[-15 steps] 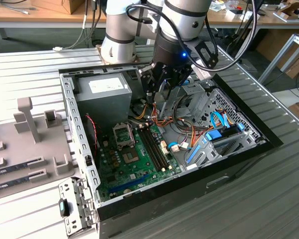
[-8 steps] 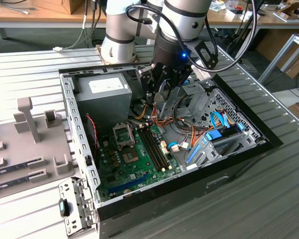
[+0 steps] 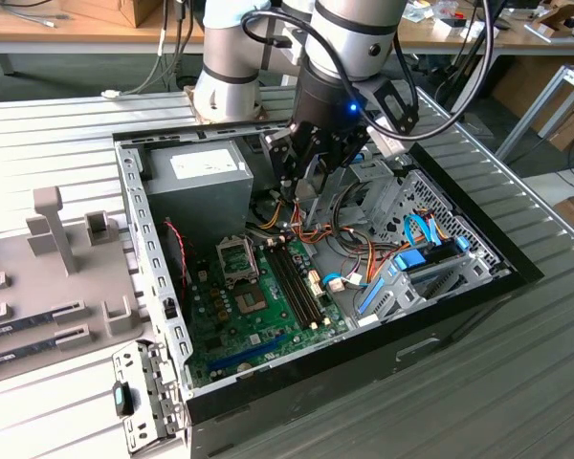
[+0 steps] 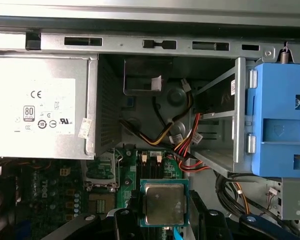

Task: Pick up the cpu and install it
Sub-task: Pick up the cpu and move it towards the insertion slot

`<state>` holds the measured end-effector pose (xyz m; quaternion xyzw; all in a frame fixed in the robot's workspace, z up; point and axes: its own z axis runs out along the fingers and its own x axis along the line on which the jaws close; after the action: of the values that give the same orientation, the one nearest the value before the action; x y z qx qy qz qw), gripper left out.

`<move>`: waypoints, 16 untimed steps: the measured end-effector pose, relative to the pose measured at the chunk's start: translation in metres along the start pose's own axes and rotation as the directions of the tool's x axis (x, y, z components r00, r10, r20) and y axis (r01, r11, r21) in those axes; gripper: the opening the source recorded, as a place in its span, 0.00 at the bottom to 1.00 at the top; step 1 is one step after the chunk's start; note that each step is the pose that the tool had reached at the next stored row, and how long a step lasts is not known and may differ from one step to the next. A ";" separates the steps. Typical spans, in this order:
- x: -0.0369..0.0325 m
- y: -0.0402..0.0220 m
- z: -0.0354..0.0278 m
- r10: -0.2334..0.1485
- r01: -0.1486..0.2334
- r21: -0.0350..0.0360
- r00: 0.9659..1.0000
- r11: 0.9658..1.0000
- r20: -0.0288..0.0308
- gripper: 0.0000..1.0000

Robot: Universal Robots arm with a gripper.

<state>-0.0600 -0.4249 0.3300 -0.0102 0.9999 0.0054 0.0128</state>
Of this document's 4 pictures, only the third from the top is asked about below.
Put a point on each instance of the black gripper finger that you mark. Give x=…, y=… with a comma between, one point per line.
x=282, y=153
x=346, y=148

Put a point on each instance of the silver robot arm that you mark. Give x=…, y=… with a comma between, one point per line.
x=349, y=38

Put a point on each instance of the CPU socket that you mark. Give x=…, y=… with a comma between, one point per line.
x=251, y=301

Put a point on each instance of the grey metal drive cage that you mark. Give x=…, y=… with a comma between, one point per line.
x=325, y=210

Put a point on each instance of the grey power supply unit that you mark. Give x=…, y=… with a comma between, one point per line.
x=196, y=205

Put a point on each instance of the hard disk in blue carrier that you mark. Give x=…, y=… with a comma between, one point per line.
x=411, y=260

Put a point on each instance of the black RAM slot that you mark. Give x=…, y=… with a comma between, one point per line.
x=291, y=287
x=304, y=287

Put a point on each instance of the white four pin socket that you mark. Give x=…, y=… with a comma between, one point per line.
x=202, y=275

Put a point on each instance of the small white box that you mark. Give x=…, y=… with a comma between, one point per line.
x=459, y=28

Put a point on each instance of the grey metal disk bay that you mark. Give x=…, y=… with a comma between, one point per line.
x=397, y=296

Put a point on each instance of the black stand pole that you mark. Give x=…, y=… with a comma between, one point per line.
x=478, y=40

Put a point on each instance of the green motherboard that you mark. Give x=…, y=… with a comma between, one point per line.
x=249, y=330

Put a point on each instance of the blue expansion slot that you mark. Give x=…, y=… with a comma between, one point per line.
x=249, y=355

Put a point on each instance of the round coin cell battery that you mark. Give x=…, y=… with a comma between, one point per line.
x=244, y=367

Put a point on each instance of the black open PC case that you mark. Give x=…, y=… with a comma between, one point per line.
x=315, y=387

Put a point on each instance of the small open cardboard box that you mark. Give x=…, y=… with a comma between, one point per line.
x=562, y=16

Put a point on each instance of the grey plastic parts rack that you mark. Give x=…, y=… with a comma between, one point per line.
x=38, y=287

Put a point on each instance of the teal black latch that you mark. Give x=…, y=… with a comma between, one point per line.
x=120, y=399

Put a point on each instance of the dark RAM stick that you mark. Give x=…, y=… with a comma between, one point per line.
x=19, y=351
x=19, y=324

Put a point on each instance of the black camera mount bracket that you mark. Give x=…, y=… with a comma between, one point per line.
x=411, y=122

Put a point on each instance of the wooden desk white frame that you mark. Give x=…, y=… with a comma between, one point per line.
x=148, y=37
x=516, y=38

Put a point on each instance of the aluminium profile frame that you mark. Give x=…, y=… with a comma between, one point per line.
x=531, y=111

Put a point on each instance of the grey metal card bracket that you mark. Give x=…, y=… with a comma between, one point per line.
x=148, y=421

